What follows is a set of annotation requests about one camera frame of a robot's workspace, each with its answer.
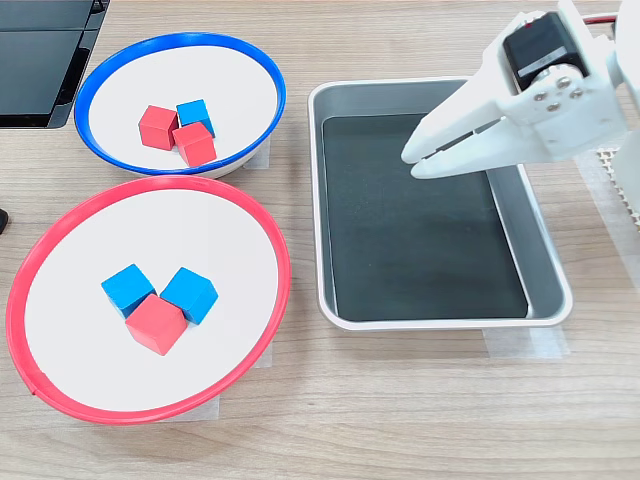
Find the red cube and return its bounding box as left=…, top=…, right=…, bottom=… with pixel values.
left=171, top=122, right=218, bottom=168
left=124, top=293, right=189, bottom=357
left=138, top=104, right=180, bottom=150

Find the blue cube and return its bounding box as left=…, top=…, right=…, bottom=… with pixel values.
left=100, top=263, right=158, bottom=321
left=159, top=266, right=220, bottom=325
left=175, top=98, right=217, bottom=139

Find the steel tray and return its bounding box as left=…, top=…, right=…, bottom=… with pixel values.
left=307, top=75, right=575, bottom=332

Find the black tray mat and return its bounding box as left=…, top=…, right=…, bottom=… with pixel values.
left=322, top=113, right=530, bottom=323

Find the blue-rimmed white plate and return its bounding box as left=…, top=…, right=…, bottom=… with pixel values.
left=73, top=32, right=288, bottom=180

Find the black flat device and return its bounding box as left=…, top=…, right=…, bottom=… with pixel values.
left=0, top=0, right=111, bottom=130

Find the red-rimmed white plate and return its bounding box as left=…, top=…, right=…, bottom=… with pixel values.
left=5, top=174, right=292, bottom=426

